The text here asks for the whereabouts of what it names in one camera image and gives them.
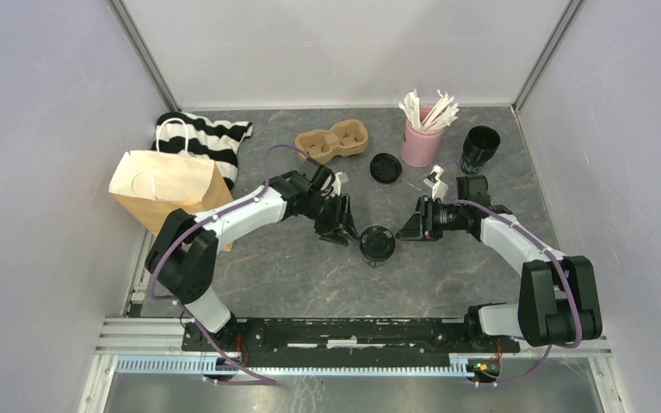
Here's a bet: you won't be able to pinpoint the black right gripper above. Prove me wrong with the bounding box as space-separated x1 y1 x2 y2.
393 194 466 242

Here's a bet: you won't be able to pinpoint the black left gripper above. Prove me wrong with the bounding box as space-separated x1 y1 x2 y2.
303 192 361 248

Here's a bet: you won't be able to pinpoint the black paper coffee cup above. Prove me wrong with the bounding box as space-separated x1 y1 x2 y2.
359 225 395 268

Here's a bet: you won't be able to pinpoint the brown cardboard cup carrier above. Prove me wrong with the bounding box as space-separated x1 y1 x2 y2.
294 119 369 164

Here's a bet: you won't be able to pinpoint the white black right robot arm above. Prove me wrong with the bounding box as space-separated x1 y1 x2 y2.
396 169 603 351

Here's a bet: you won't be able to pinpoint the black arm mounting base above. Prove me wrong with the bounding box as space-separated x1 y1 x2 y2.
182 317 521 368

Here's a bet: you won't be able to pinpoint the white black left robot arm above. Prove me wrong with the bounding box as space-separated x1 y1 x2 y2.
145 165 359 351

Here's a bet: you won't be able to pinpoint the black plastic cup lid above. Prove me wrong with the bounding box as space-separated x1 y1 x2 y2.
369 152 403 184

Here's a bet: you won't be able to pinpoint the pink stirrer holder cup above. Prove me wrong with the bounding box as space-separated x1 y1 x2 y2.
400 120 444 167

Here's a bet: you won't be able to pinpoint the white wrapped stirrer sticks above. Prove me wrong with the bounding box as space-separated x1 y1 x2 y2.
398 89 460 133

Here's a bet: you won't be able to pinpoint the black white striped cloth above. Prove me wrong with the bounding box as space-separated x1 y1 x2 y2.
151 112 254 190

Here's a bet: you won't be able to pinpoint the brown paper bag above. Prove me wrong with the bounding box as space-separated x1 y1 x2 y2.
108 151 233 235

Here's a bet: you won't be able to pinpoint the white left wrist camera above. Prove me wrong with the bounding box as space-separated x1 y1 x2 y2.
330 172 348 196

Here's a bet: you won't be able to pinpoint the slotted aluminium cable rail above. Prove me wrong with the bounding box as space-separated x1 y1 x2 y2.
115 355 473 379

